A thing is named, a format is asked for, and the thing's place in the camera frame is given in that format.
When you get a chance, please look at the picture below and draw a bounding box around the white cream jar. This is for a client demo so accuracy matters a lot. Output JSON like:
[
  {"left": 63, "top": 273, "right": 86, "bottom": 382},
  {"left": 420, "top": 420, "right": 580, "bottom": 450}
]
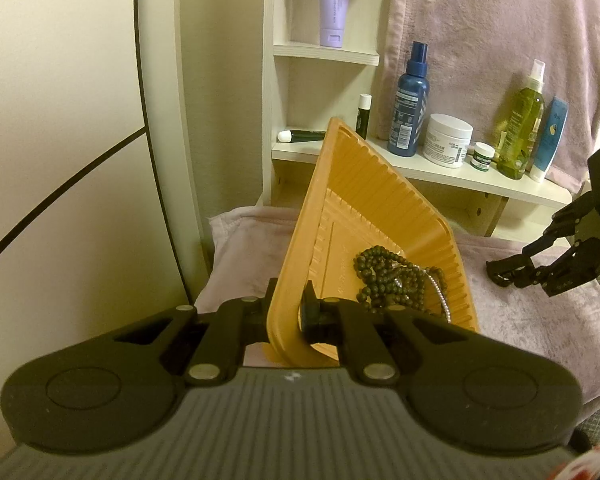
[{"left": 422, "top": 113, "right": 474, "bottom": 168}]

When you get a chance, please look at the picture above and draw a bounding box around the white and black lip balm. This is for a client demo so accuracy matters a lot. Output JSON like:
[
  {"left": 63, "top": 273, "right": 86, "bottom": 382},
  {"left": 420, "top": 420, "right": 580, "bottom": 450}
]
[{"left": 356, "top": 93, "right": 372, "bottom": 140}]

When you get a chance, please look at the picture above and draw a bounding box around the cream wooden shelf unit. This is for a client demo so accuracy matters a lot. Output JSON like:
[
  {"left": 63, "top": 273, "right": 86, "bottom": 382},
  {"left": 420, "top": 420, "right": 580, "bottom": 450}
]
[{"left": 260, "top": 0, "right": 576, "bottom": 239}]

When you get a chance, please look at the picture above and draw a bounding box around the white pearl necklace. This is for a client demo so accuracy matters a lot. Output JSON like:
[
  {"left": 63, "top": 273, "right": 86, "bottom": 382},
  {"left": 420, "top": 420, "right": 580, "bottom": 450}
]
[{"left": 420, "top": 266, "right": 454, "bottom": 324}]

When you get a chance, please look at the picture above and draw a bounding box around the dark green tube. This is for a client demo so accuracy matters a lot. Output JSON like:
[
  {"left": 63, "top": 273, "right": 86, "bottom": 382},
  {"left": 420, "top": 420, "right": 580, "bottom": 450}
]
[{"left": 276, "top": 130, "right": 327, "bottom": 143}]

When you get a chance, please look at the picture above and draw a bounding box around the green spray bottle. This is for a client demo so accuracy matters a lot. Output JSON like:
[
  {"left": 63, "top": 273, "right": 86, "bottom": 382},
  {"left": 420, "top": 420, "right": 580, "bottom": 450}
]
[{"left": 495, "top": 59, "right": 547, "bottom": 181}]

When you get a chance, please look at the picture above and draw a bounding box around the blue and white tube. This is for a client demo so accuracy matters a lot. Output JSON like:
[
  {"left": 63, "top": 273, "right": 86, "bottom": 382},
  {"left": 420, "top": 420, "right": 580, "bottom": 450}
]
[{"left": 529, "top": 96, "right": 569, "bottom": 183}]

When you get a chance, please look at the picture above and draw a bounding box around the orange plastic tray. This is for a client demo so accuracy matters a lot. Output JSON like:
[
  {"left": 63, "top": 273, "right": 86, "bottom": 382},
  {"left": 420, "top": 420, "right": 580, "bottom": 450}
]
[{"left": 266, "top": 116, "right": 480, "bottom": 365}]

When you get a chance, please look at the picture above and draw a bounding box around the dark wooden bead necklace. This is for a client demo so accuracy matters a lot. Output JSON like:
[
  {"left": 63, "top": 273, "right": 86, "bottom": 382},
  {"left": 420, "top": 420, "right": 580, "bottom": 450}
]
[{"left": 352, "top": 245, "right": 448, "bottom": 314}]

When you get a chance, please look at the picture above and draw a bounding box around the blue spray bottle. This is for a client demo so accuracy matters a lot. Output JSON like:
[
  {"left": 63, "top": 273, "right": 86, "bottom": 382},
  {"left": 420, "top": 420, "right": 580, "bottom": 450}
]
[{"left": 386, "top": 41, "right": 433, "bottom": 157}]

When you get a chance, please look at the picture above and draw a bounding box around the black strap clip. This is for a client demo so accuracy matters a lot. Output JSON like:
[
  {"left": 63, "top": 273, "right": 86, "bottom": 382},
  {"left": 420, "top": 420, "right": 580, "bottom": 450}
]
[{"left": 485, "top": 258, "right": 517, "bottom": 288}]

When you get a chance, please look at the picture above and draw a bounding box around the lavender tube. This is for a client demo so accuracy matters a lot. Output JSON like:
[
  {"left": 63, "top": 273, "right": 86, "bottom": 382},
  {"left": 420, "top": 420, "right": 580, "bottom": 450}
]
[{"left": 318, "top": 0, "right": 355, "bottom": 48}]

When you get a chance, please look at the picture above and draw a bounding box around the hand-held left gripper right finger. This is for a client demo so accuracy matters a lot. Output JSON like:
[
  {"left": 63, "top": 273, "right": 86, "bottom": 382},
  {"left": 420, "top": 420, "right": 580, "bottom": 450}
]
[{"left": 300, "top": 280, "right": 470, "bottom": 387}]

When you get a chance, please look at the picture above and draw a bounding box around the lilac hanging towel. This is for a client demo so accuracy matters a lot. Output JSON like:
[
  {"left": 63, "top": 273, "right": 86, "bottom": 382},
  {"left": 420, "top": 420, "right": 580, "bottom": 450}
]
[{"left": 377, "top": 0, "right": 600, "bottom": 197}]

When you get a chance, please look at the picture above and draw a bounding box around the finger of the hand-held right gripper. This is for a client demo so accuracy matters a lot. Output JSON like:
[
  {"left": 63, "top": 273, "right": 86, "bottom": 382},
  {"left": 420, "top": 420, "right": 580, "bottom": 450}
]
[
  {"left": 485, "top": 191, "right": 600, "bottom": 287},
  {"left": 512, "top": 237, "right": 600, "bottom": 302}
]

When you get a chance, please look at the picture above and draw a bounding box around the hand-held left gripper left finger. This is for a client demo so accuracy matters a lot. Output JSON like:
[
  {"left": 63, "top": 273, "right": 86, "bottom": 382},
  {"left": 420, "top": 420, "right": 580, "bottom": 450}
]
[{"left": 112, "top": 277, "right": 277, "bottom": 387}]

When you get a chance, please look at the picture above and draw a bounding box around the small green labelled jar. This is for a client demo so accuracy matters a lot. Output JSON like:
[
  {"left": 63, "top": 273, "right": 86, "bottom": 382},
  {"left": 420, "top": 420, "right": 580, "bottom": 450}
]
[{"left": 469, "top": 142, "right": 496, "bottom": 172}]

